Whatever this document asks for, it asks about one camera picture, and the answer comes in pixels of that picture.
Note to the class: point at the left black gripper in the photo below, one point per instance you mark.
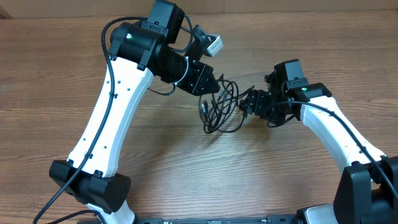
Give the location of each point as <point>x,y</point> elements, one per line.
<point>201,73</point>

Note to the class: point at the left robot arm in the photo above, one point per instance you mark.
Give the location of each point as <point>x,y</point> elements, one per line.
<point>136,49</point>

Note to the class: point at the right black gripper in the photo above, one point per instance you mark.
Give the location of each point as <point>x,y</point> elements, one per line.
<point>255,104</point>

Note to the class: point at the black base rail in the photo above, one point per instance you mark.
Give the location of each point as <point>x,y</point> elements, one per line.
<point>242,219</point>

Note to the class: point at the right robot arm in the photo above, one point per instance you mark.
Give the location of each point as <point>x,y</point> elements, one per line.
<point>367,192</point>

